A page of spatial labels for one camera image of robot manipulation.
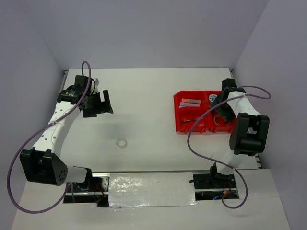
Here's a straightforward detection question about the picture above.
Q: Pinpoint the red bin front right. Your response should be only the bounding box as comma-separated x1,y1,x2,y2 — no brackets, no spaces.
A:
208,112,236,133

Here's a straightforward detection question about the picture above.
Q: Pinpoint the red bin back left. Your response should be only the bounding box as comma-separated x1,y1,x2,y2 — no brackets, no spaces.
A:
173,91,209,112

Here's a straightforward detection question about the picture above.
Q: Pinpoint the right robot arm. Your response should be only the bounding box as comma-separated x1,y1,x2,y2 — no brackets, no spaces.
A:
208,79,270,187

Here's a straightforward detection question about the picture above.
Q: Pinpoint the red bin front left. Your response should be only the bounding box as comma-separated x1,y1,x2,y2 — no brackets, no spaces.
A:
175,108,210,134

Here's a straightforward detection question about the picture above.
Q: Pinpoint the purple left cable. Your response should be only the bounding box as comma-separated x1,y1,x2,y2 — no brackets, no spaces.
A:
7,61,93,214

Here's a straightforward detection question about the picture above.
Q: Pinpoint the metal base rail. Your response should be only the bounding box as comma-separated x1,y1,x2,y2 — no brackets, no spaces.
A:
63,171,239,208

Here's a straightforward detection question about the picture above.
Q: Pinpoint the red bin back right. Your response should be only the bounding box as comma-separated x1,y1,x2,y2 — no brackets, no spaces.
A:
204,91,221,105

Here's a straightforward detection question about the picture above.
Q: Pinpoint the blue slime jar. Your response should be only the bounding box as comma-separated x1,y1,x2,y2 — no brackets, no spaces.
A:
208,94,218,107

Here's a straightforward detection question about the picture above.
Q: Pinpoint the small clear tape roll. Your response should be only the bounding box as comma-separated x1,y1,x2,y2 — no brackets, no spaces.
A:
116,138,128,149

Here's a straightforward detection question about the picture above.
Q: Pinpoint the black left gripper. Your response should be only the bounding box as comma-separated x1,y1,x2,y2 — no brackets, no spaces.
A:
83,90,113,118

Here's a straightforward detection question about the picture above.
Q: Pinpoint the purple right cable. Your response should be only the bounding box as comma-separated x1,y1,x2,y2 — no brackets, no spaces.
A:
186,85,272,209

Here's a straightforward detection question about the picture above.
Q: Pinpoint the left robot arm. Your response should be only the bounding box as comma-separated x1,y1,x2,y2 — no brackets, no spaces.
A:
19,75,113,191

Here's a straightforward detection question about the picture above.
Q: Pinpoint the pink highlighter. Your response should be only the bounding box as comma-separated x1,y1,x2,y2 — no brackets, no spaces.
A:
179,102,200,107

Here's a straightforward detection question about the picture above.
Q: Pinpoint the orange highlighter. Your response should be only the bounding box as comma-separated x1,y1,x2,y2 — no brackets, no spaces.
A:
181,98,201,104

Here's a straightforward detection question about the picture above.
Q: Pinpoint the purple cable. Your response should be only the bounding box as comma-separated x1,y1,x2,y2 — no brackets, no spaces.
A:
186,85,272,209
7,61,93,214

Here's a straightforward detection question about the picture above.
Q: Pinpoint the red bin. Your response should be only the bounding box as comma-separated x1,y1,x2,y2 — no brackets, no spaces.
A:
175,108,210,134
204,91,221,105
173,91,209,112
208,112,236,133

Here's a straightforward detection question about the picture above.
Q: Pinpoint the blue gel pen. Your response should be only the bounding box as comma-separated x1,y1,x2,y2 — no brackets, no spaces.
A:
180,118,198,124

